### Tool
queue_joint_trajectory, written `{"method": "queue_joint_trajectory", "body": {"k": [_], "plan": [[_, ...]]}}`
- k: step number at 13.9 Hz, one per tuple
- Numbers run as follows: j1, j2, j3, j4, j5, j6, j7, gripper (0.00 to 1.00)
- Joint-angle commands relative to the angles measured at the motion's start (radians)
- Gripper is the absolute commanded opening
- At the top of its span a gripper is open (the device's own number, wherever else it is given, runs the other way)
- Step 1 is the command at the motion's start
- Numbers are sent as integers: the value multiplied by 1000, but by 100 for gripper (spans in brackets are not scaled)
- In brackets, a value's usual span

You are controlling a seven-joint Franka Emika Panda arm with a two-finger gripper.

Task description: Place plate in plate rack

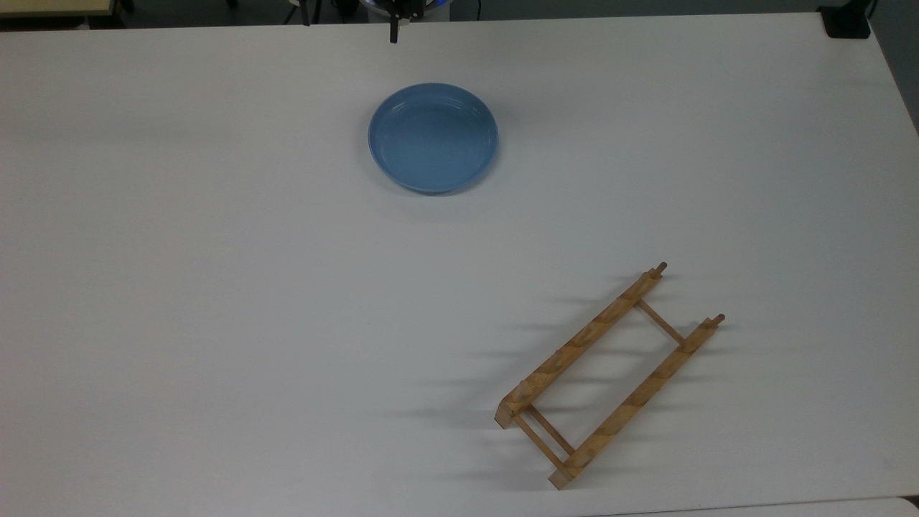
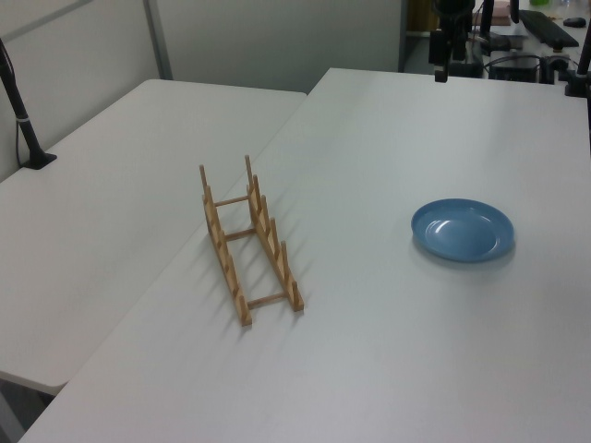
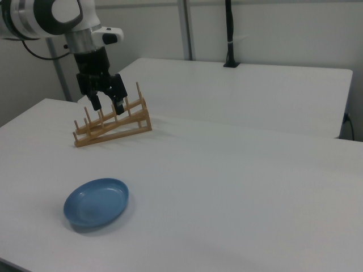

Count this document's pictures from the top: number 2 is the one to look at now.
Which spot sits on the blue round plate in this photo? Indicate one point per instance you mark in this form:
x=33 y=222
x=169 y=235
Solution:
x=461 y=231

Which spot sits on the black computer mouse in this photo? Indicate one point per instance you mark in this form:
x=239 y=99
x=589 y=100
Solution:
x=574 y=21

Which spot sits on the black equipment box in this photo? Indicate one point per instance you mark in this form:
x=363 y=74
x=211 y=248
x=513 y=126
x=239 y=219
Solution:
x=515 y=68

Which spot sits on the grey partition post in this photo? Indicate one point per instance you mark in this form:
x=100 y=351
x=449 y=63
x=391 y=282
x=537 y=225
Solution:
x=158 y=39

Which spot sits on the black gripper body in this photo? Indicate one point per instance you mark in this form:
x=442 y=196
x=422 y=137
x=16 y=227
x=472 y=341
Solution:
x=454 y=13

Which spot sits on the black keyboard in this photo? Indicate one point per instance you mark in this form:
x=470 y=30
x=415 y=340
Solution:
x=549 y=28

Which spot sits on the black camera stand pole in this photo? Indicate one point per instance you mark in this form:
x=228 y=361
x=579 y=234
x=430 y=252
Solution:
x=20 y=120

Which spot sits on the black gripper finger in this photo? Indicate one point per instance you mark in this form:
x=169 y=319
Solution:
x=459 y=46
x=439 y=48

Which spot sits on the wooden plate rack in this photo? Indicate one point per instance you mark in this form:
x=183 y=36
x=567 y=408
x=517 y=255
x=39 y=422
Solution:
x=265 y=231

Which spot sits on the black clamp pole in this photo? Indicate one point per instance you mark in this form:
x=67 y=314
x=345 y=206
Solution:
x=579 y=69

